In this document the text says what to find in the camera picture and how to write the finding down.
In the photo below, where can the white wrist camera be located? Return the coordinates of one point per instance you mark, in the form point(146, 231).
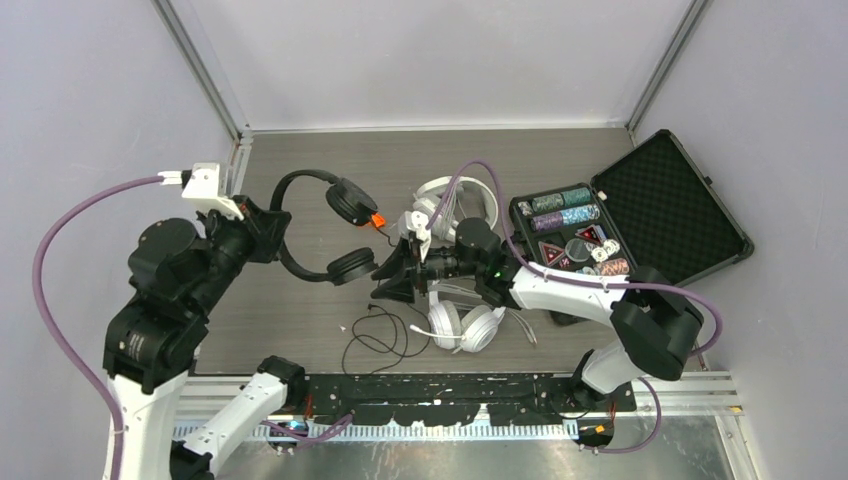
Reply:
point(204, 188)
point(412, 226)

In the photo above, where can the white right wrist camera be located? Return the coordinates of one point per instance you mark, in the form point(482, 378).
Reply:
point(412, 226)

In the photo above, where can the large white grey headphones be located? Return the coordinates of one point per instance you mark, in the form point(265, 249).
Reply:
point(430, 194)

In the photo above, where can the white ten poker chip stack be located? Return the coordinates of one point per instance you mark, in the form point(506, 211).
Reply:
point(605, 251)

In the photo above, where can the orange curved plastic piece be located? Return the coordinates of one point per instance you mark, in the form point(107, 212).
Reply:
point(377, 221)

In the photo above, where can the red black triangular button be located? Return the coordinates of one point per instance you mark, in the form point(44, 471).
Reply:
point(592, 234)

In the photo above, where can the black poker chip case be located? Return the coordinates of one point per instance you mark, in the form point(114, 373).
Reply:
point(656, 203)

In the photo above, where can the purple poker chip row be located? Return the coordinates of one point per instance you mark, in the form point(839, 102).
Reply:
point(548, 221)

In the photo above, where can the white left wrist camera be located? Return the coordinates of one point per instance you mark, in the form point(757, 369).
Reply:
point(204, 188)

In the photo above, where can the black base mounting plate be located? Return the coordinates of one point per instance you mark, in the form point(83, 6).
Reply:
point(522, 399)

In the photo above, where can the small white headphones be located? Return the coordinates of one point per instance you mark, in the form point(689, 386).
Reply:
point(455, 331)

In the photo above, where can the triangular all-in button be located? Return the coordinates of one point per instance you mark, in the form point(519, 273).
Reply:
point(551, 253)

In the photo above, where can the clear round dealer button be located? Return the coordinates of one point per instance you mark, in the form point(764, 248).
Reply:
point(578, 250)

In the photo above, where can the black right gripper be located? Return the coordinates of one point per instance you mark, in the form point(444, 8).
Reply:
point(400, 266)

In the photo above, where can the blue poker chip row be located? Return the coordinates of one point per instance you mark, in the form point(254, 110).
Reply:
point(580, 214)

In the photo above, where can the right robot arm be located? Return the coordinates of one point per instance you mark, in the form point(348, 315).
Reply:
point(655, 325)

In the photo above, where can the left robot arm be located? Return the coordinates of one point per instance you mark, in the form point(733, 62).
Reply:
point(180, 271)

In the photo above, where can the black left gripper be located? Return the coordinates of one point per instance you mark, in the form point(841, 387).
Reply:
point(267, 226)

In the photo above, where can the black on-ear headphones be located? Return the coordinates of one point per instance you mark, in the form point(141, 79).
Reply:
point(318, 205)

